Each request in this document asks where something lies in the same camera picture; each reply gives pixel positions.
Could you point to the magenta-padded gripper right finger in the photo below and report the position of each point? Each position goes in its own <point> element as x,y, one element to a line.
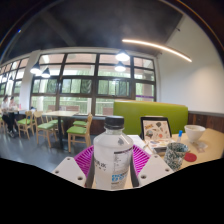
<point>154,168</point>

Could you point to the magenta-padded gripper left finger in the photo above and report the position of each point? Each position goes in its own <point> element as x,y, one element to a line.
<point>69,170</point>

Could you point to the clear water bottle black cap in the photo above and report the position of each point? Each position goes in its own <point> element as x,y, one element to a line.
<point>111,156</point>

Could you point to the green speckled white mug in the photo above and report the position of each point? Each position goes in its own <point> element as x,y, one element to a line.
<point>175,156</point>

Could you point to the white printed paper sheet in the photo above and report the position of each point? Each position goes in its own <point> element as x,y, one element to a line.
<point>138,140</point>

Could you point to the black tablet with stickers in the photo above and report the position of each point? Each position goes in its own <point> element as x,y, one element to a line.
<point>156,128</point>

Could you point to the wooden chairs with green seats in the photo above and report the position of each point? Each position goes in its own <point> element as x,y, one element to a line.
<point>77,130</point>

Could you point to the blue-capped white marker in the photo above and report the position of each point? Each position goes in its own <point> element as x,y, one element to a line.
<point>179,136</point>

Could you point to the white crumpled paper wrapper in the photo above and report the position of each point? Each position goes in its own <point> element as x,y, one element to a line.
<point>201,146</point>

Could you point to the white ceramic bowl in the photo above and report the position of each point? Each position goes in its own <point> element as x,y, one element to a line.
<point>194,132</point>

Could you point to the light wooden dining table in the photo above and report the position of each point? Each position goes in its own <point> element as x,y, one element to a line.
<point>60,114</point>

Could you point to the green upholstered bench backrest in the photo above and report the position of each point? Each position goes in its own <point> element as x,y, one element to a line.
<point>133,115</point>

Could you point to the person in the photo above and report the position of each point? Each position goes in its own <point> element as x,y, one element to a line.
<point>13,110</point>
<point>5,110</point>

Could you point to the large black-framed window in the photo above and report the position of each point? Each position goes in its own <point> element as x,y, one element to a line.
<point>80,86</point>

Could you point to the black pendant ceiling lamps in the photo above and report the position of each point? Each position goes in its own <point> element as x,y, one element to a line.
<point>122,56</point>

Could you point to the curved linear ceiling light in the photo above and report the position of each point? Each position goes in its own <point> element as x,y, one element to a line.
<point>156,46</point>

